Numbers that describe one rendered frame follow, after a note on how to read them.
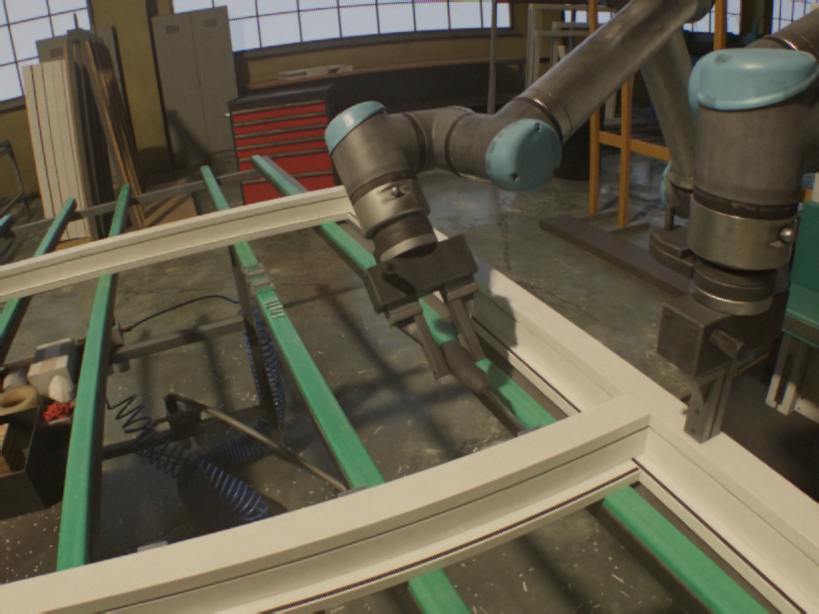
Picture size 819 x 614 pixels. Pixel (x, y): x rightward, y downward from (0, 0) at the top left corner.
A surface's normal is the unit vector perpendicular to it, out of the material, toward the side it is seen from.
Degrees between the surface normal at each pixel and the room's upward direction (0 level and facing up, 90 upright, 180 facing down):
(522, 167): 93
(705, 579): 0
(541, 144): 92
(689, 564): 0
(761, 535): 90
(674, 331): 90
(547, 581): 0
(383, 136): 54
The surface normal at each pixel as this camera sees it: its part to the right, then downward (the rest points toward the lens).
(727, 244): -0.68, 0.38
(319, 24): 0.40, 0.39
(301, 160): 0.04, 0.45
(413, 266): 0.18, -0.20
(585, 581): -0.07, -0.89
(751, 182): -0.46, 0.43
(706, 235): -0.92, 0.23
